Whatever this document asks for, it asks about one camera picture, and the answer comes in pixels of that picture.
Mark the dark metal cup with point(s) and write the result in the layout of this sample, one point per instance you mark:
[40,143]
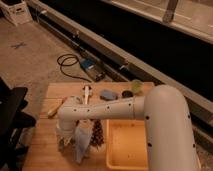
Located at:
[127,94]

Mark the yellow plastic bin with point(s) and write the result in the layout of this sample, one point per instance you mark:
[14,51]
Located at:
[137,146]

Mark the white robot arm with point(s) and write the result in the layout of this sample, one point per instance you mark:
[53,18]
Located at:
[163,104]

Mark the yellow toy banana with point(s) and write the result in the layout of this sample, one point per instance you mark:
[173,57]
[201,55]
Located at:
[53,111]

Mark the black chair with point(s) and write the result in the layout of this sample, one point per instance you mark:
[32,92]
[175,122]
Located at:
[12,121]

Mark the green plastic cup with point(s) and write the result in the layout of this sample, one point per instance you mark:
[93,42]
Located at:
[136,86]

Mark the blue sponge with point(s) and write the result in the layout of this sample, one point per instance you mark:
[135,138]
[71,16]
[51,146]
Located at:
[108,95]

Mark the silver metal fork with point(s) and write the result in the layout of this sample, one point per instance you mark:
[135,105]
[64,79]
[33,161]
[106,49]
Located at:
[61,145]

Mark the white cardboard box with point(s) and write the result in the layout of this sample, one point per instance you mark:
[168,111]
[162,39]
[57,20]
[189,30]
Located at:
[17,14]

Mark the light blue cloth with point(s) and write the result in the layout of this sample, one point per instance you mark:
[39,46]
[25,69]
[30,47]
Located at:
[82,137]

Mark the blue power box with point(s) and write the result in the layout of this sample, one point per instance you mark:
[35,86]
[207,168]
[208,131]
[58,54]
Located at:
[92,70]

